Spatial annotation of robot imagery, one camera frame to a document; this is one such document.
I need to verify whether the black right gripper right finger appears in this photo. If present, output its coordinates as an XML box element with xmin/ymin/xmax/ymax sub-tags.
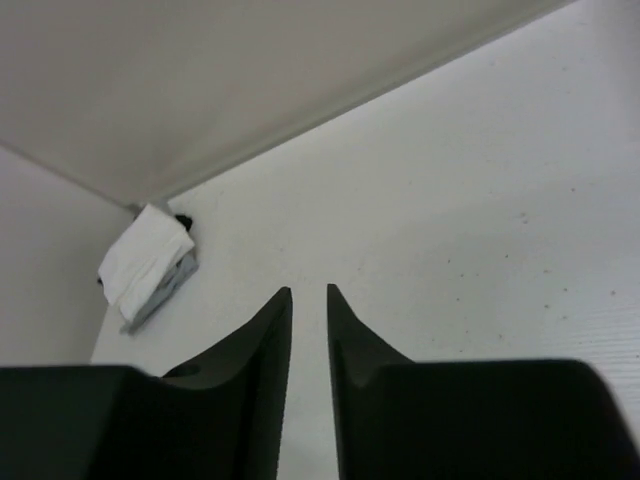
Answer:
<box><xmin>327</xmin><ymin>285</ymin><xmax>639</xmax><ymax>479</ymax></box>

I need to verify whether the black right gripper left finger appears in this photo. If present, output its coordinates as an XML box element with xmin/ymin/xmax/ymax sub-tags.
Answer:
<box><xmin>1</xmin><ymin>287</ymin><xmax>293</xmax><ymax>479</ymax></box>

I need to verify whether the folded white tank top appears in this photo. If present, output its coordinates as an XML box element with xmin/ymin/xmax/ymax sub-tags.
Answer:
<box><xmin>97</xmin><ymin>204</ymin><xmax>195</xmax><ymax>323</ymax></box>

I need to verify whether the folded black tank top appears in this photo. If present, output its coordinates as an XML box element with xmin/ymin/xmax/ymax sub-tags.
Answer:
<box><xmin>174</xmin><ymin>214</ymin><xmax>194</xmax><ymax>232</ymax></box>

